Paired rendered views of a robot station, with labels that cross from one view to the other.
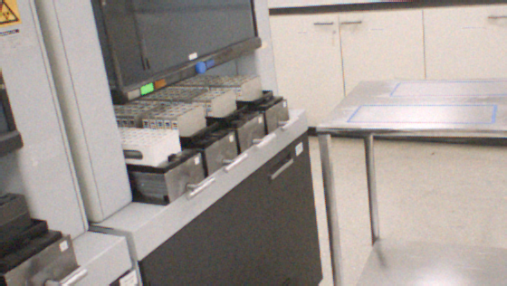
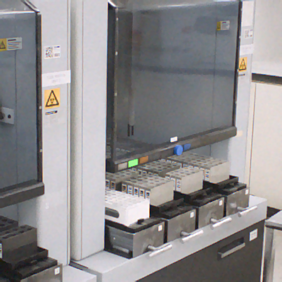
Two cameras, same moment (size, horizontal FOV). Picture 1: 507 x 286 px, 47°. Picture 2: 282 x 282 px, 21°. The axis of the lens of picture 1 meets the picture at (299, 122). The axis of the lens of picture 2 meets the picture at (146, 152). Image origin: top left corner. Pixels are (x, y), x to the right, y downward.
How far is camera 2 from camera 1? 0.78 m
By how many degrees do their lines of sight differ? 11
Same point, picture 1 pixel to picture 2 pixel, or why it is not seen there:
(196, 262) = not seen: outside the picture
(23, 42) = (58, 119)
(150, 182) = (121, 237)
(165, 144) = (138, 209)
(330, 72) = not seen: outside the picture
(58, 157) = (62, 206)
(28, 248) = (36, 266)
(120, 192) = (97, 240)
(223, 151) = (182, 224)
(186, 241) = not seen: outside the picture
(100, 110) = (96, 175)
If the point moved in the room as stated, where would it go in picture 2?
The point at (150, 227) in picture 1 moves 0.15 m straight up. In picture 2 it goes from (115, 273) to (116, 219)
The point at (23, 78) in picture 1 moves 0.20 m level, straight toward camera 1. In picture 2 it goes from (53, 145) to (63, 167)
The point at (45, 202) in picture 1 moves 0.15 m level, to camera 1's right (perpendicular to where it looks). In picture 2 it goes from (47, 236) to (105, 242)
